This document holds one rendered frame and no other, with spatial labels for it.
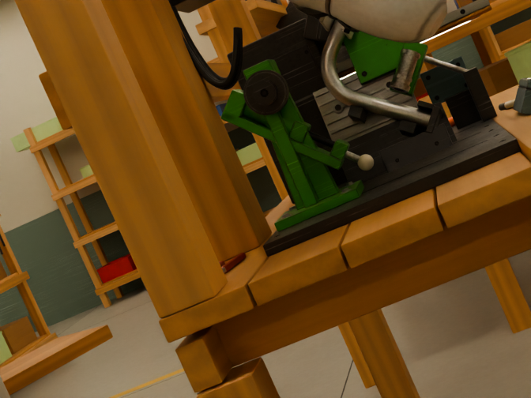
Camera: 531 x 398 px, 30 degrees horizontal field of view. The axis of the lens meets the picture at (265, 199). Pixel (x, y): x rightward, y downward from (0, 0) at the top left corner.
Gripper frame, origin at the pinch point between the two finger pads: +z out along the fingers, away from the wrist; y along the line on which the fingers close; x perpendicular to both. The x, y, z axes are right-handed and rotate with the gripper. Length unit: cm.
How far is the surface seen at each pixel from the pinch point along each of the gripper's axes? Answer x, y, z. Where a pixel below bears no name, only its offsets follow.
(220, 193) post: 38.2, 3.6, -15.2
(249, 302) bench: 50, -18, -49
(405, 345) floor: 71, -11, 244
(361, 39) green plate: 0.6, -4.3, 4.4
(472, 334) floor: 54, -36, 223
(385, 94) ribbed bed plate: 8.6, -12.3, 6.5
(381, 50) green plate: 1.3, -8.7, 4.4
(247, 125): 25.9, 1.3, -22.0
